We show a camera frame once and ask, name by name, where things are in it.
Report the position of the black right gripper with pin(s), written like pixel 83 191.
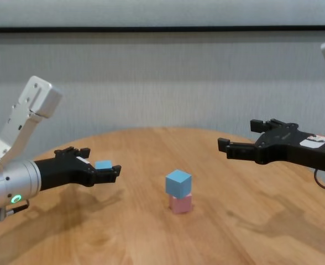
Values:
pixel 287 146

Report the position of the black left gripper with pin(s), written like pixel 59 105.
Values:
pixel 63 171

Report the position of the blue cube block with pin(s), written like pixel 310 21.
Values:
pixel 103 164
pixel 179 183

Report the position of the pink cube block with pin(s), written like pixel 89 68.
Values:
pixel 182 205

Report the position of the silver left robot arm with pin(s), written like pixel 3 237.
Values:
pixel 13 187

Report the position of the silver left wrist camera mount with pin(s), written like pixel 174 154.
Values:
pixel 27 116

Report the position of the black wall rail strip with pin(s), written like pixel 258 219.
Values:
pixel 162 29

